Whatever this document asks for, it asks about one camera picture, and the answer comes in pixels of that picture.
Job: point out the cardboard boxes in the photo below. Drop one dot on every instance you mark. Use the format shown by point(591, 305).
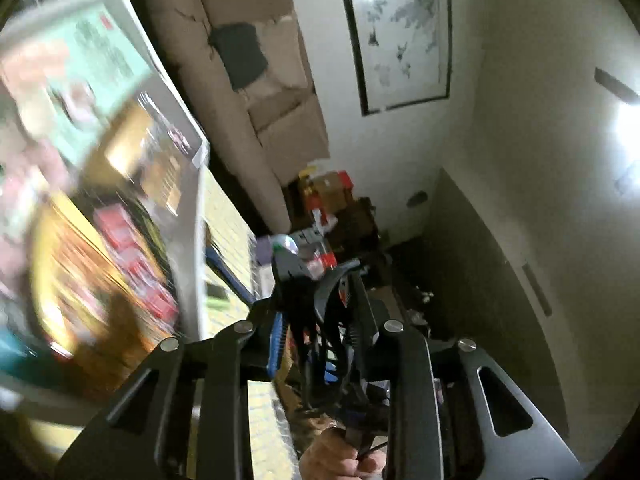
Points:
point(330, 185)

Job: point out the round wall fixture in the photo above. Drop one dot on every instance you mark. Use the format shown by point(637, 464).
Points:
point(417, 199)

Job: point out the white storage box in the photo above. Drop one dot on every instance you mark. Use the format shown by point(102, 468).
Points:
point(192, 240)

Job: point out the clear packet with red print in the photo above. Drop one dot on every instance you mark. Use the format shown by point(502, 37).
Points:
point(320, 260)

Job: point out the purple lidded container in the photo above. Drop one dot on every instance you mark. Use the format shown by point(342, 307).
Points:
point(262, 250)

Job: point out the pale green carton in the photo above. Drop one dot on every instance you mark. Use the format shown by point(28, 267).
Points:
point(100, 75)

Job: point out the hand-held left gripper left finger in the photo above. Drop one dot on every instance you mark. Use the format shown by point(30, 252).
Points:
point(276, 345)

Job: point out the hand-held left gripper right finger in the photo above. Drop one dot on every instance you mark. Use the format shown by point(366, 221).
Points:
point(370, 340)

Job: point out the brown sofa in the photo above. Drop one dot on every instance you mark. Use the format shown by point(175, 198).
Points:
point(290, 125)

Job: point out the person's right hand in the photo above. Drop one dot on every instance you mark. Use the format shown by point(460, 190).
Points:
point(325, 455)

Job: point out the instant noodle bowl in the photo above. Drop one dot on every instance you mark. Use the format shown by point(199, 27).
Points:
point(100, 280)

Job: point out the dark cushion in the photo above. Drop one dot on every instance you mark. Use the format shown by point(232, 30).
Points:
point(240, 55)

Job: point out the blue packet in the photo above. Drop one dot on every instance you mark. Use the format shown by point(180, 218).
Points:
point(10, 355)

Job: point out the framed ink painting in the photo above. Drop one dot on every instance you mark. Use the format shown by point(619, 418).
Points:
point(400, 35)

